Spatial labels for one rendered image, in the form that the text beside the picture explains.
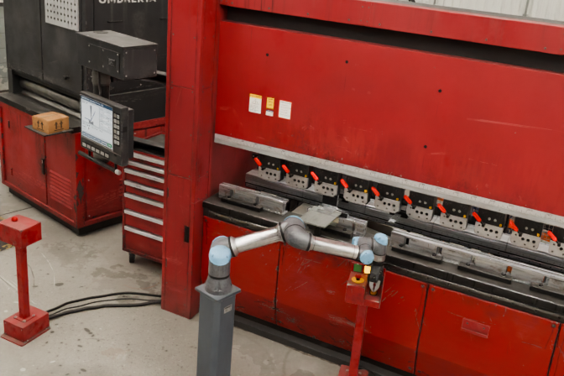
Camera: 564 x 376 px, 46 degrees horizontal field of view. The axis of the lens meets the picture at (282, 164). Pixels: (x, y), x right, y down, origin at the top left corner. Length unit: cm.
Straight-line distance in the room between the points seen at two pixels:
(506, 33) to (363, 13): 78
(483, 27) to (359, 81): 76
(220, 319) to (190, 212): 103
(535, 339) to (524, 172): 93
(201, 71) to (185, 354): 182
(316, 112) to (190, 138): 84
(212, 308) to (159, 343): 103
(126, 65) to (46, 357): 190
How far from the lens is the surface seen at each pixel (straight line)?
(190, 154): 436
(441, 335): 419
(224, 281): 365
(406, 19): 379
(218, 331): 376
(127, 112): 399
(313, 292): 438
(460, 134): 383
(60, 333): 481
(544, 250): 427
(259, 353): 459
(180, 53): 425
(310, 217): 410
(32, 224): 443
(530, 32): 366
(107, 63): 406
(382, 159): 399
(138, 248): 543
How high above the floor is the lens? 266
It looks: 20 degrees down
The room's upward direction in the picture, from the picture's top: 5 degrees clockwise
